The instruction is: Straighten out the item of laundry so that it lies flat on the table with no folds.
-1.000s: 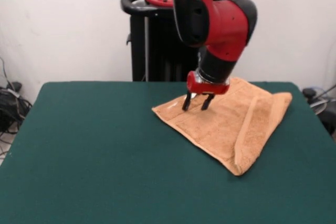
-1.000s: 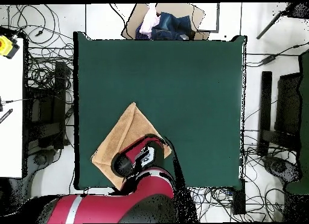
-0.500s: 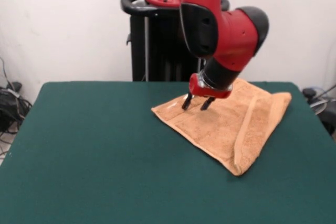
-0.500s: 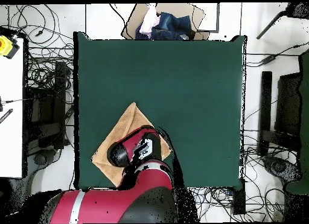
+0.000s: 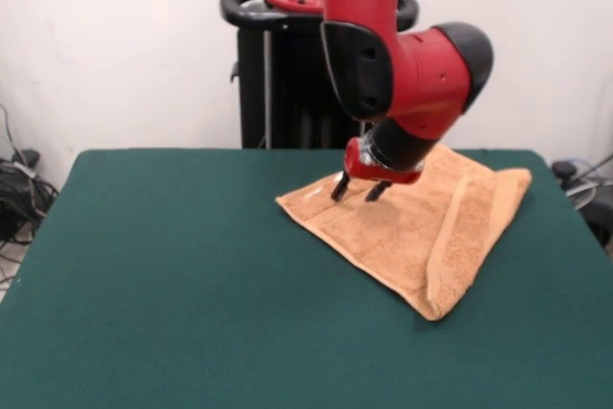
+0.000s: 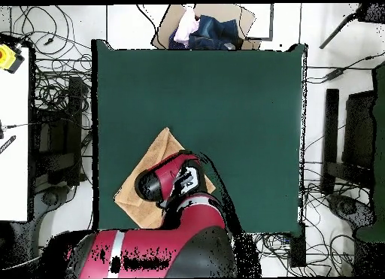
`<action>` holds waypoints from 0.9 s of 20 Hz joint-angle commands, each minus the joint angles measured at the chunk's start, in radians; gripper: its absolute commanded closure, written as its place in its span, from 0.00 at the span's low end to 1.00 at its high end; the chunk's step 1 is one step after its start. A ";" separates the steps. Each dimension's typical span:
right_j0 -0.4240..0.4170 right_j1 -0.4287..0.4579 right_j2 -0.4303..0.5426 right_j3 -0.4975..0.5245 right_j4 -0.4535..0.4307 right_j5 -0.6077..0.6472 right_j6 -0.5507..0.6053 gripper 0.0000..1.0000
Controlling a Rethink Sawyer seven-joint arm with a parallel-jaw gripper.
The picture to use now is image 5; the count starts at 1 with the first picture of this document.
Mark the orange terry towel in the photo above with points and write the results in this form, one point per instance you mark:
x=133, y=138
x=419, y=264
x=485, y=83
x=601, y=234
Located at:
x=407, y=236

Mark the dark green table cloth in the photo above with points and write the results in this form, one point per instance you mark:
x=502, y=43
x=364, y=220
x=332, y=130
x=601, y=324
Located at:
x=143, y=284

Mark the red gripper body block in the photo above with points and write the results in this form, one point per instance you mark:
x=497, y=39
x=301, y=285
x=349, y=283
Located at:
x=369, y=170

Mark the black grey stand foot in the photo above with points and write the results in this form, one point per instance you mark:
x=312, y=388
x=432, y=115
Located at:
x=598, y=210
x=29, y=156

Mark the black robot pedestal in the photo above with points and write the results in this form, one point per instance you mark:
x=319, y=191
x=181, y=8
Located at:
x=278, y=83

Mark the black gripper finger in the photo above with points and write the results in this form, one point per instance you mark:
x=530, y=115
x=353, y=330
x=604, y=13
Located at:
x=341, y=188
x=376, y=192

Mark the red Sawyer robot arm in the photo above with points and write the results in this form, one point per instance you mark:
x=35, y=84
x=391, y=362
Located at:
x=416, y=78

